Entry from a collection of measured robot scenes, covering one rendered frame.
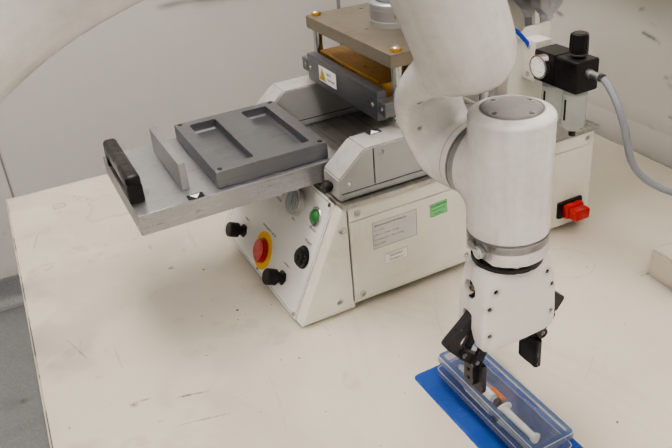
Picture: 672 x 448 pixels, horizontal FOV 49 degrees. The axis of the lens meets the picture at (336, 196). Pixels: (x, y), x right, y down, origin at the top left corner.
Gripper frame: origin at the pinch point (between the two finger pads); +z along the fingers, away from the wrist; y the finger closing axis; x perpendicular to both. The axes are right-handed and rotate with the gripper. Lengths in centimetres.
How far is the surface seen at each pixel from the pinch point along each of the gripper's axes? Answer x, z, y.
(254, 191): 34.0, -12.5, -15.3
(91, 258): 66, 8, -36
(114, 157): 45, -18, -31
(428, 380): 9.7, 8.2, -3.9
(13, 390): 138, 83, -62
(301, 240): 34.9, -1.9, -9.0
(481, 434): -1.1, 8.2, -3.8
